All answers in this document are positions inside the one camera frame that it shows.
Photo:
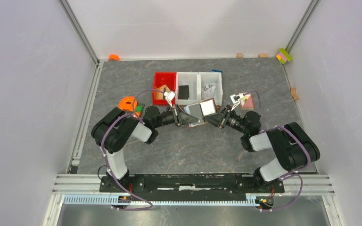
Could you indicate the wooden arch block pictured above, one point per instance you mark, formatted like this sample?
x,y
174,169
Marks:
x,y
293,92

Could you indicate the black card in bin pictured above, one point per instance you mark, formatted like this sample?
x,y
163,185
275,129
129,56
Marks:
x,y
183,92

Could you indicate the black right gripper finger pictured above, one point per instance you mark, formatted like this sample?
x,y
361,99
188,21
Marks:
x,y
217,121
218,115

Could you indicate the cards in white bin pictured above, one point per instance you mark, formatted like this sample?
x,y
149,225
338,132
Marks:
x,y
208,91

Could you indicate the white plastic bin left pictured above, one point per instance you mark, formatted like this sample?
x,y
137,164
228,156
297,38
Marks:
x,y
191,79

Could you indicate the red plastic bin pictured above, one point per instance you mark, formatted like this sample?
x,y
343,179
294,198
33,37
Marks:
x,y
164,81

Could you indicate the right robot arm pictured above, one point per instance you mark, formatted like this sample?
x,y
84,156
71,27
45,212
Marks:
x,y
293,148

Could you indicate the blue toy piece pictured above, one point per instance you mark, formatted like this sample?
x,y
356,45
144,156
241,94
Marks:
x,y
216,71

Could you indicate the cards in red bin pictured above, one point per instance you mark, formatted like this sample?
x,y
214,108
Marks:
x,y
161,92

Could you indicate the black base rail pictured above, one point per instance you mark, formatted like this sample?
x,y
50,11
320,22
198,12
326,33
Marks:
x,y
189,187

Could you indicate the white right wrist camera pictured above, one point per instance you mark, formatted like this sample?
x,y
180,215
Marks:
x,y
237,100

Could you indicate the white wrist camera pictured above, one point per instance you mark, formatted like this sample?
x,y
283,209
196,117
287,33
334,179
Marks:
x,y
169,97
237,100

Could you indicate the white plastic bin right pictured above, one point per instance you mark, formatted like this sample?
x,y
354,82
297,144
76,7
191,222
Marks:
x,y
213,79

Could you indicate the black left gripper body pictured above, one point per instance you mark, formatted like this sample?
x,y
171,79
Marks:
x,y
167,118

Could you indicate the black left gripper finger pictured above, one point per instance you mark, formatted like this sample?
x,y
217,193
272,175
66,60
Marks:
x,y
184,117
190,123

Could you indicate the brown leather card holder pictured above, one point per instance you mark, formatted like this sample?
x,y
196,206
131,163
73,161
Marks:
x,y
208,106

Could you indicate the colourful toy block stack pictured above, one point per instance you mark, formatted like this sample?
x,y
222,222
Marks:
x,y
283,56

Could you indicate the dark grey credit card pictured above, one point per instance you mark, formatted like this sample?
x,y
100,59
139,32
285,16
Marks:
x,y
194,110

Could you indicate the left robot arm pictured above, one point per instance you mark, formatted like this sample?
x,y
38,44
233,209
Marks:
x,y
114,130

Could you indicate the green toy block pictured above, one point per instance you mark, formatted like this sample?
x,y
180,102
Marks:
x,y
139,108

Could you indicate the playing card box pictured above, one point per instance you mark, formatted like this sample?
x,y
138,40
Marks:
x,y
247,102

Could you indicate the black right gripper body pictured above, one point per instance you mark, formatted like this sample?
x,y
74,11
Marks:
x,y
234,122

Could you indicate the white plastic bin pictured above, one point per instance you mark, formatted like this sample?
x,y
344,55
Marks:
x,y
213,79
191,79

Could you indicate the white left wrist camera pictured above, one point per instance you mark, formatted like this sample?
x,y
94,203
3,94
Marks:
x,y
169,97

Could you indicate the orange tape dispenser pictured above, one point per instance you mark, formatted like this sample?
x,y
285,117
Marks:
x,y
127,104

